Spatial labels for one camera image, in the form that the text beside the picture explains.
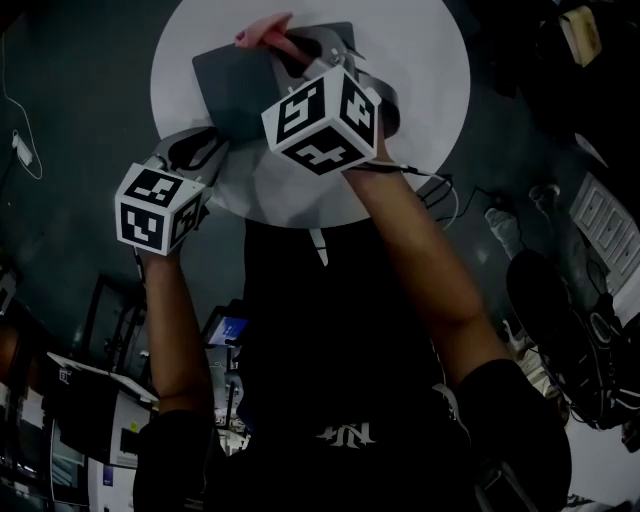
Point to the grey rectangular mat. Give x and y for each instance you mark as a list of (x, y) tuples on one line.
[(230, 85)]

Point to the person's left forearm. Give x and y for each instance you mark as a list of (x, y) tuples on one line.
[(172, 330)]

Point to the tan box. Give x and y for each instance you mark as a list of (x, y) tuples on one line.
[(580, 35)]

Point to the person's right forearm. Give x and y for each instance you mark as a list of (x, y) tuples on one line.
[(425, 265)]

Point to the blue-screen device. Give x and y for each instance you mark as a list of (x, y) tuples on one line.
[(227, 330)]

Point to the grey computer case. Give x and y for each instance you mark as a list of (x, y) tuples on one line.
[(125, 415)]

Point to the round white table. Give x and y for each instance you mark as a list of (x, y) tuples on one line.
[(415, 100)]

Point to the pink cloth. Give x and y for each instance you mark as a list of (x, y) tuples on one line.
[(260, 30)]

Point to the black backpack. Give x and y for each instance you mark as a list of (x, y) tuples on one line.
[(605, 350)]

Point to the person's black t-shirt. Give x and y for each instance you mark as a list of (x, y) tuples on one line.
[(340, 325)]

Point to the white drawer cabinet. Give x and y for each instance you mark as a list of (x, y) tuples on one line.
[(607, 225)]

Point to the white power adapter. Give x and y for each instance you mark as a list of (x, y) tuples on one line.
[(22, 150)]

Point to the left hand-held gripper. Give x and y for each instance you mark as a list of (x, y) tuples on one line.
[(145, 220)]

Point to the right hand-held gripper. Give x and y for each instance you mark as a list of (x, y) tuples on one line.
[(320, 115)]

